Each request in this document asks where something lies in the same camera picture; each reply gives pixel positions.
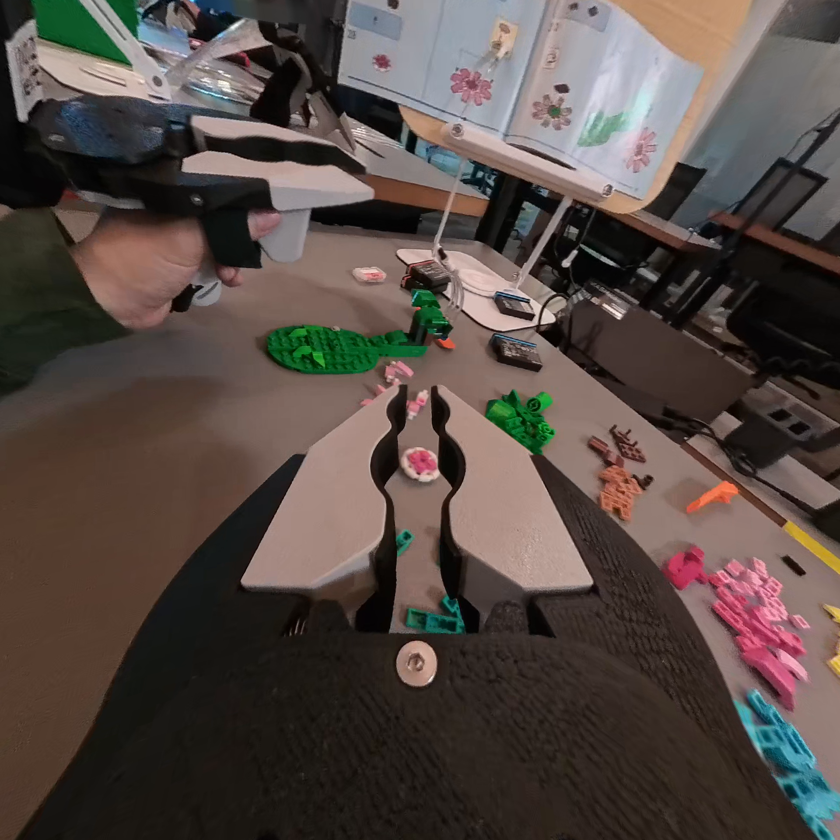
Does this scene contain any cluster of pink petal pieces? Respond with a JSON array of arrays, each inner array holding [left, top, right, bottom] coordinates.
[[360, 360, 431, 421]]

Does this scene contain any person's left hand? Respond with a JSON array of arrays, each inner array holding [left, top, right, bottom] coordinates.
[[69, 209, 284, 330]]

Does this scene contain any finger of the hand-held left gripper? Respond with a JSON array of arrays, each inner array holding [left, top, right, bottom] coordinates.
[[189, 115, 367, 177], [180, 151, 376, 265]]

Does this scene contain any pile of cyan lego pieces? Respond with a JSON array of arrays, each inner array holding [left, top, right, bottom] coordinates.
[[734, 689, 840, 840]]

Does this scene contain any pile of green lego pieces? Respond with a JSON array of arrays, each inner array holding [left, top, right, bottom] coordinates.
[[486, 389, 557, 455]]

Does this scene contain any orange brick separator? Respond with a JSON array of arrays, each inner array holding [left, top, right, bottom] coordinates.
[[686, 481, 740, 515]]

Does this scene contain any pile of orange lego pieces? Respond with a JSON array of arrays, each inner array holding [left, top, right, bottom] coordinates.
[[597, 465, 648, 522]]

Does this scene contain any person's left forearm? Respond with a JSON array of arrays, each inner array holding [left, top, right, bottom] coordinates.
[[0, 209, 130, 396]]

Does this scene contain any pile of pink lego pieces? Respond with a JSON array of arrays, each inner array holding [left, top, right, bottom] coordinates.
[[663, 545, 813, 711]]

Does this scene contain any yellow tape strip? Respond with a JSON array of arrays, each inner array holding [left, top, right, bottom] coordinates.
[[784, 521, 840, 573]]

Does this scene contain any grey block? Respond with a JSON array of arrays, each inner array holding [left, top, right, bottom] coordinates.
[[722, 402, 825, 471]]

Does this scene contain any green lego leaf build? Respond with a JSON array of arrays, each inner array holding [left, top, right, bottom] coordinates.
[[266, 289, 455, 375]]

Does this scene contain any black grey gripper device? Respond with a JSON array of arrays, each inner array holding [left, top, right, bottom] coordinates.
[[249, 20, 359, 154]]

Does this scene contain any black cable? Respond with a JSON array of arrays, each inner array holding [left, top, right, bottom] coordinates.
[[535, 292, 576, 333]]

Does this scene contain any white cable bundle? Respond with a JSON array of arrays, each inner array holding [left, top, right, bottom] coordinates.
[[430, 252, 475, 309]]

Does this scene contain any black equipment case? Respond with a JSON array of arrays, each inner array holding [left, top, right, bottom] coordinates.
[[567, 282, 753, 422]]

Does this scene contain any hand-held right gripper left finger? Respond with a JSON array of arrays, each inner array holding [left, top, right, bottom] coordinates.
[[240, 384, 409, 634]]

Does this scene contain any black battery red trim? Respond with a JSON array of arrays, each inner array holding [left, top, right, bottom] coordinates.
[[400, 260, 454, 294]]

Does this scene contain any lego instruction booklet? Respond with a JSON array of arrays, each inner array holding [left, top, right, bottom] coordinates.
[[338, 0, 704, 201]]

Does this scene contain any pile of dark brown lego pieces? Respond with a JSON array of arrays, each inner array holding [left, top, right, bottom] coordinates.
[[587, 425, 655, 490]]

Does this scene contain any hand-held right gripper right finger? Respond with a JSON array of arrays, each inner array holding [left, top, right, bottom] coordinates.
[[430, 384, 595, 634]]

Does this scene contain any pile of teal lego pieces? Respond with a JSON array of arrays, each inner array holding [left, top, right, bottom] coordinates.
[[395, 529, 468, 635]]

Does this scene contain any wood edged desk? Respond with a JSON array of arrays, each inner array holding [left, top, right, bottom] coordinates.
[[709, 209, 840, 277]]

